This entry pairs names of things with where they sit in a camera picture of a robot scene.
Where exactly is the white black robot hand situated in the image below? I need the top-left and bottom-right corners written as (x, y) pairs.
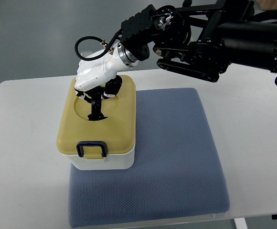
top-left (74, 42), bottom-right (139, 100)

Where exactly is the yellow storage box lid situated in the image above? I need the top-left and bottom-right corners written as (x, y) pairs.
top-left (56, 75), bottom-right (136, 156)

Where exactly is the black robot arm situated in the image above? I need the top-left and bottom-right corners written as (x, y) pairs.
top-left (120, 0), bottom-right (277, 86)

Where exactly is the white storage box base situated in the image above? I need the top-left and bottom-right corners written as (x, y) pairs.
top-left (67, 145), bottom-right (135, 170)

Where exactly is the brown cardboard box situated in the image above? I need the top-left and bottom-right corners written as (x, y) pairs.
top-left (256, 0), bottom-right (277, 10)

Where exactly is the front dark blue latch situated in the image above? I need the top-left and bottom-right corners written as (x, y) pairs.
top-left (76, 141), bottom-right (107, 159)

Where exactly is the blue grey fabric mat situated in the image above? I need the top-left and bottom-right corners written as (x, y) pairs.
top-left (69, 88), bottom-right (230, 228)

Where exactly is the white table leg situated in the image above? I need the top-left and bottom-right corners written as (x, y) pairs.
top-left (234, 218), bottom-right (248, 229)

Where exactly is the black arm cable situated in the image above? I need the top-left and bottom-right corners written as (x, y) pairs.
top-left (75, 26), bottom-right (125, 61)

